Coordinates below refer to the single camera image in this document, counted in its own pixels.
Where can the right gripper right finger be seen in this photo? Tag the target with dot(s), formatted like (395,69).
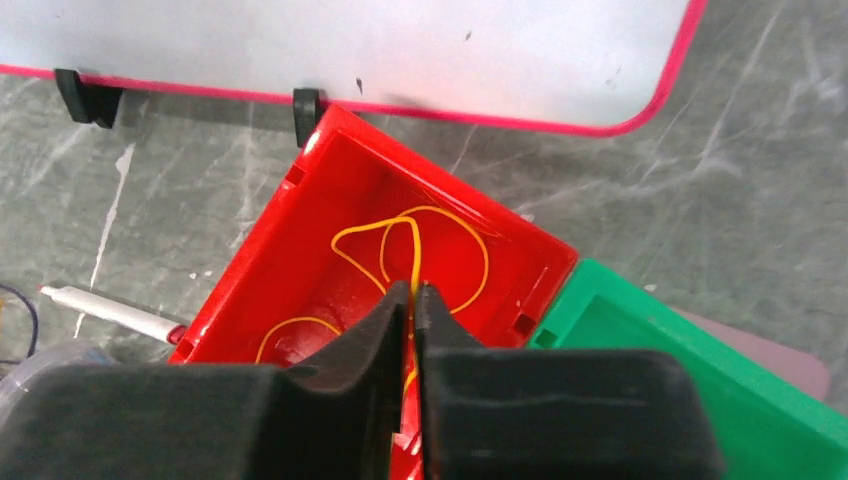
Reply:
(508,413)

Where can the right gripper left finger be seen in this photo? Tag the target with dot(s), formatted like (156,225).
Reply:
(330,416)

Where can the red plastic bin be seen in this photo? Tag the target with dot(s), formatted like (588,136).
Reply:
(356,213)

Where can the green plastic bin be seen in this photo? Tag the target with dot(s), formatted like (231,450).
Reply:
(765,427)

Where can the white marker pen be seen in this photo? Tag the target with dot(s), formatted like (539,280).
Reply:
(140,321)

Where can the clear tape roll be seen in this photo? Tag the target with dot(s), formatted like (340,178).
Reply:
(17,382)

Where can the pink clipboard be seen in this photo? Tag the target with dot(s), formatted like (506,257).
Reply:
(800,369)

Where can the whiteboard with pink frame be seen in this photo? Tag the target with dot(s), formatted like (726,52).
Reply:
(589,68)

